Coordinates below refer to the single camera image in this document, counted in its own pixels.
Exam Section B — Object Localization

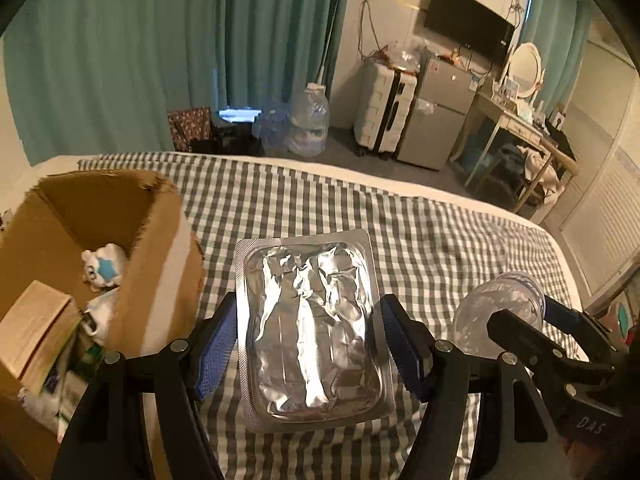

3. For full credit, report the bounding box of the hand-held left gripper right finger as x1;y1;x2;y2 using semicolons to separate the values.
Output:
380;294;551;480

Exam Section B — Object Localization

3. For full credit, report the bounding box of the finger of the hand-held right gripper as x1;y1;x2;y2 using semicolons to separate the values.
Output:
542;294;631;361
486;309;618;396

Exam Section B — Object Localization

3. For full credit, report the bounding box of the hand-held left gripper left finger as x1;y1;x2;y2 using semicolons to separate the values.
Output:
52;291;238;480

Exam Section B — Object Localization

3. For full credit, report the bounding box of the clear plastic bottle blue label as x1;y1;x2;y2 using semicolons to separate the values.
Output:
452;271;546;361

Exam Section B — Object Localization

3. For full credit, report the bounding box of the silver foil blister pack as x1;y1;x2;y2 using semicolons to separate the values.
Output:
234;229;395;433

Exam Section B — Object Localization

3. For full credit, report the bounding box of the large cardboard box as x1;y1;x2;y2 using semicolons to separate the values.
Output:
0;169;207;480

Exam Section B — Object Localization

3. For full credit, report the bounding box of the tan cardboard box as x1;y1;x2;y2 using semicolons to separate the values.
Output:
0;281;81;393

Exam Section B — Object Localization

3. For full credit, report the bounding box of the grey checkered desktop cloth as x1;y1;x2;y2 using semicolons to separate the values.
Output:
77;152;583;480

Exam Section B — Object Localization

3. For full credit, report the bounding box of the white louvered panel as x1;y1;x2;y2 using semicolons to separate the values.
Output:
560;145;640;311

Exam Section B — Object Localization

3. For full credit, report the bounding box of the white plastic bag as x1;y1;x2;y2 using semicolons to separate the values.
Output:
81;243;129;292

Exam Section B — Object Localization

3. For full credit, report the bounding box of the pile of clothes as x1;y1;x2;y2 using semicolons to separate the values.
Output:
522;147;561;196

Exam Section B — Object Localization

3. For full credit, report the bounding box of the white dressing table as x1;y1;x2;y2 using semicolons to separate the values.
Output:
450;91;548;213

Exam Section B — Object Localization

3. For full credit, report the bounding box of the black bag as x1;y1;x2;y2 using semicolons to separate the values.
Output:
209;107;266;157

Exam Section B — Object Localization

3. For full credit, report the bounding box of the patterned bag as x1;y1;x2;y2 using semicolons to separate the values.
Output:
167;106;217;153

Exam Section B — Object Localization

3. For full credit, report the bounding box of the crushed clear plastic bottle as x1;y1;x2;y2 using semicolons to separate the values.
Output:
251;102;293;153

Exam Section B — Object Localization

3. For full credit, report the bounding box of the grey mini fridge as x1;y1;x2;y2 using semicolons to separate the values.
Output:
397;55;476;171

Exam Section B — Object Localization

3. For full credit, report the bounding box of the white suitcase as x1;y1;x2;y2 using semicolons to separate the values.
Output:
354;62;418;157

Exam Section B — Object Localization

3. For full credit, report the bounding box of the large clear water jug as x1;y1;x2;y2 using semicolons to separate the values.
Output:
288;83;331;157

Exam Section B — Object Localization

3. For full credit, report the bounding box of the white oval mirror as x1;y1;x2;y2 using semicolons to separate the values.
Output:
505;42;545;106

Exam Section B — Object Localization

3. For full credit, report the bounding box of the teal curtain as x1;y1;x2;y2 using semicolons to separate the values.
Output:
2;0;353;166
527;0;598;111

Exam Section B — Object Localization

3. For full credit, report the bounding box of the clear plastic bag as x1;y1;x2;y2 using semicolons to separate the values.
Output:
385;40;428;73

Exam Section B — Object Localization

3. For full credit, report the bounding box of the white pole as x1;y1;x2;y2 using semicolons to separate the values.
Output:
320;0;347;91

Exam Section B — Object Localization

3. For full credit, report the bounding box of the black wall television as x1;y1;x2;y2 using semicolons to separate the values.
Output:
424;0;516;66

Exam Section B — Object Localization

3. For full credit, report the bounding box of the hanging cable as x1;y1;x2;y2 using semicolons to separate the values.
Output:
357;0;386;61

